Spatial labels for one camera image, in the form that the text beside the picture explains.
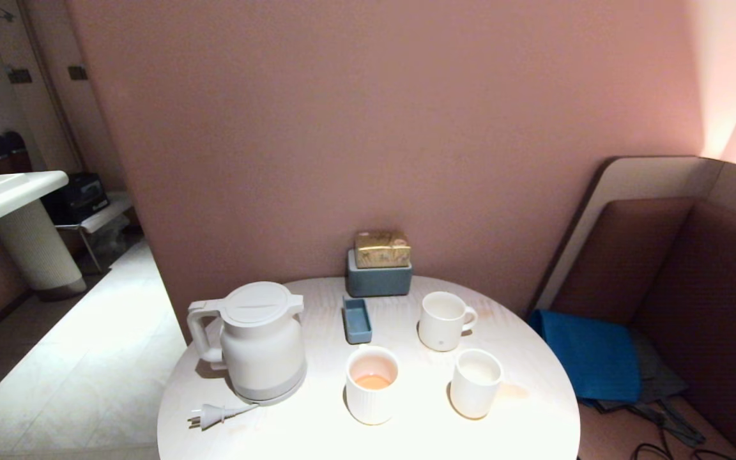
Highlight white electric kettle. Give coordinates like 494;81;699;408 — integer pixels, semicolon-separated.
187;282;308;398

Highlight tall smooth white cup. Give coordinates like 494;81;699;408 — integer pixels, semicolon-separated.
449;348;505;420

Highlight gold tissue pack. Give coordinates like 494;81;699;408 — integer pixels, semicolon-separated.
354;231;411;270

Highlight blue-grey tissue box holder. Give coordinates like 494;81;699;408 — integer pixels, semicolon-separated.
346;249;413;298

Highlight small blue rectangular tray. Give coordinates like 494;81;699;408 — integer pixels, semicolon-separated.
342;298;373;345

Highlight wide ribbed white cup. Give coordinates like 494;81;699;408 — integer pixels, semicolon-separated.
345;346;401;426

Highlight grey round kettle base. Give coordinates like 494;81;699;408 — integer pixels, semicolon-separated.
231;365;308;407

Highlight blue fabric bag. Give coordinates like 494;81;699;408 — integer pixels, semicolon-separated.
530;309;642;403

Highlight wooden side shelf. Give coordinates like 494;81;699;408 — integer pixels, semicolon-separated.
55;192;135;275

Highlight beige bench side panel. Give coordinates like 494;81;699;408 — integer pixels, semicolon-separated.
537;157;736;314

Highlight black box appliance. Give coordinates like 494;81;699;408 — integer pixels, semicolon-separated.
45;173;111;226

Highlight grey fabric bag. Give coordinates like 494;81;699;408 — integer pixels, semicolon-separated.
582;329;707;448

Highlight white ribbed mug with handle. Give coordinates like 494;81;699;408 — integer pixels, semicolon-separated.
418;292;479;352

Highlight white power plug with cord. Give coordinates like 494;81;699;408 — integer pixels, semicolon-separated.
189;401;260;430

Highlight black floor cables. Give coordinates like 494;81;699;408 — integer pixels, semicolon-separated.
630;418;736;460

